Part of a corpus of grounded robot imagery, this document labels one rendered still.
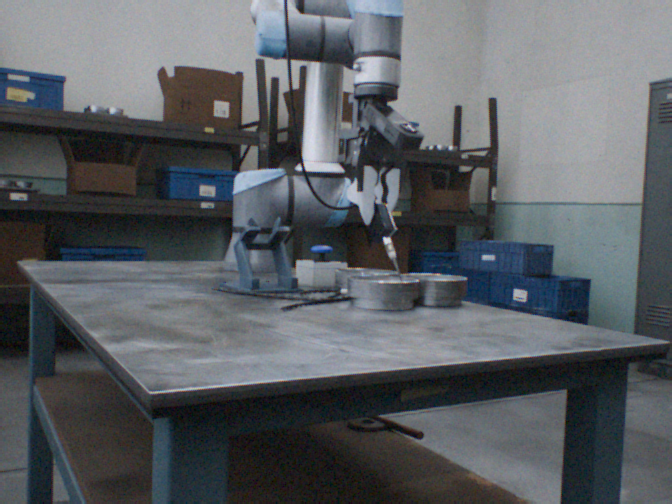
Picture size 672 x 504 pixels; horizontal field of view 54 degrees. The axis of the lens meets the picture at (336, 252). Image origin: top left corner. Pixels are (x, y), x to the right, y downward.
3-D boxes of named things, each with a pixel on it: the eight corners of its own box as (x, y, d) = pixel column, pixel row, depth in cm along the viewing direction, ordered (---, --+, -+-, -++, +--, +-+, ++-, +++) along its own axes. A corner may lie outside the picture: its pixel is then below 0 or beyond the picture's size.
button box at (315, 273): (346, 287, 121) (348, 261, 121) (312, 288, 118) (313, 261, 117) (325, 283, 128) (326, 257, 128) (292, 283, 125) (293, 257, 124)
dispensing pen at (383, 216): (402, 278, 96) (369, 184, 104) (387, 291, 99) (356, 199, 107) (414, 277, 97) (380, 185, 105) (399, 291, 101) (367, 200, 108)
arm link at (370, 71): (411, 62, 103) (368, 53, 99) (409, 92, 103) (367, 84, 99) (382, 70, 109) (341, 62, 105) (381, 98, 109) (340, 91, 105)
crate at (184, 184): (223, 203, 494) (224, 173, 493) (242, 203, 461) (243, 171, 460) (153, 200, 468) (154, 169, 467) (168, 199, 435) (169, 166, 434)
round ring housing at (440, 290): (458, 299, 109) (460, 275, 109) (472, 308, 99) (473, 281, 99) (395, 297, 109) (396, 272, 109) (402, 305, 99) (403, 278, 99)
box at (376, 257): (416, 279, 537) (418, 226, 535) (362, 280, 511) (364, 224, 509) (386, 274, 574) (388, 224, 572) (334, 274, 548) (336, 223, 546)
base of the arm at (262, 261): (214, 267, 155) (215, 225, 155) (273, 266, 163) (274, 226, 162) (238, 273, 142) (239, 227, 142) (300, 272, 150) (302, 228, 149)
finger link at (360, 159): (372, 194, 104) (378, 140, 104) (378, 194, 103) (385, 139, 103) (347, 190, 102) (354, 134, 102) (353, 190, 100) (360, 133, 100)
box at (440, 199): (474, 214, 561) (476, 170, 559) (429, 212, 542) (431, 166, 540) (447, 213, 598) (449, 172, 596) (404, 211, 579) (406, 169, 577)
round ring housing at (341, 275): (335, 290, 115) (336, 267, 115) (395, 293, 115) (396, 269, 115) (332, 298, 105) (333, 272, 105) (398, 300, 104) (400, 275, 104)
